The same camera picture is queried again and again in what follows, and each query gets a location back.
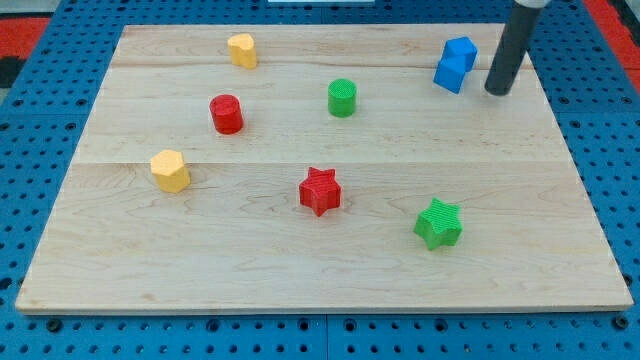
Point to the red star block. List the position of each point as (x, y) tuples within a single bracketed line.
[(320, 191)]

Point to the green star block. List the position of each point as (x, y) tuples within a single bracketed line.
[(439, 224)]

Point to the green cylinder block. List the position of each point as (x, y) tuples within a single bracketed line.
[(342, 97)]

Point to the light wooden board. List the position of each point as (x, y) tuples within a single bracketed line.
[(238, 241)]

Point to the red cylinder block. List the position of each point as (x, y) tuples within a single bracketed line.
[(226, 114)]

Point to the yellow hexagon block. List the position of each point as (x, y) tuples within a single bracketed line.
[(169, 170)]

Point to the yellow heart block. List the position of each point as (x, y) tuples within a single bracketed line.
[(242, 51)]

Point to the blue cube block lower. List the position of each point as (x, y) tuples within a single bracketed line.
[(450, 73)]

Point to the blue cube block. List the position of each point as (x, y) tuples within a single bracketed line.
[(450, 73), (461, 47)]

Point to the blue cube block upper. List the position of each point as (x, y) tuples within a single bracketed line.
[(461, 47)]

